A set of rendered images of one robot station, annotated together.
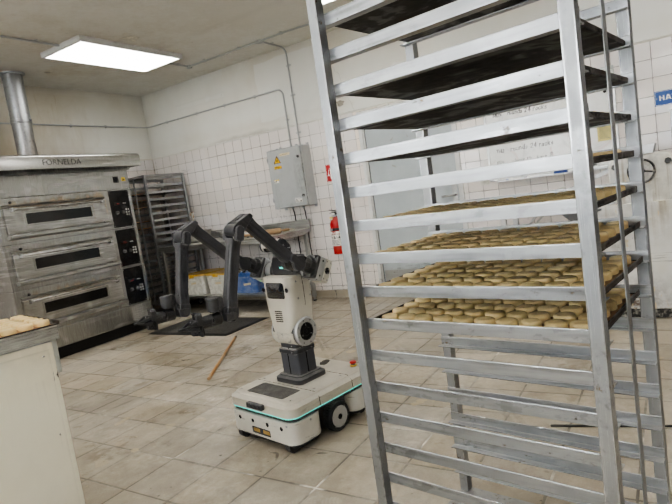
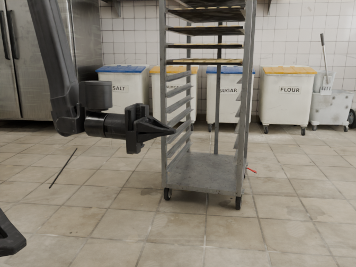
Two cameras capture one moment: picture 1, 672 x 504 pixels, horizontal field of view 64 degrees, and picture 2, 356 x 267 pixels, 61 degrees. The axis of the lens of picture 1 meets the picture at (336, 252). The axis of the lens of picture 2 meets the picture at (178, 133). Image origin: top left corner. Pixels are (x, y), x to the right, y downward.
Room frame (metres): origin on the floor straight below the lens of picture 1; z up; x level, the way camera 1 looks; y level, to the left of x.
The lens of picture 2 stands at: (2.45, 1.24, 0.93)
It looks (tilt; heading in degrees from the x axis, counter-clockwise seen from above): 15 degrees down; 244
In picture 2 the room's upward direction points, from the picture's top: straight up
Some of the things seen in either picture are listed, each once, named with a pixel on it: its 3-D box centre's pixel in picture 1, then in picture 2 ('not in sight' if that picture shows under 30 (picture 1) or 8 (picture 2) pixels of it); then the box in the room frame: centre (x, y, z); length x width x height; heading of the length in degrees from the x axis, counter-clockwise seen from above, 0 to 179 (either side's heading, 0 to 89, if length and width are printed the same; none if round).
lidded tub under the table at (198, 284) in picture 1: (206, 281); not in sight; (6.92, 1.72, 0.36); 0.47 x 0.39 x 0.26; 146
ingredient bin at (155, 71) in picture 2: not in sight; (176, 96); (0.84, -2.15, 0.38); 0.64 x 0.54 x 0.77; 58
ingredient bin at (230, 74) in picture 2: not in sight; (228, 97); (0.30, -1.80, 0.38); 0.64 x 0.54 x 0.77; 57
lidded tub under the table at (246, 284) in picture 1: (256, 278); not in sight; (6.46, 1.00, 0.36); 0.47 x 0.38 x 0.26; 149
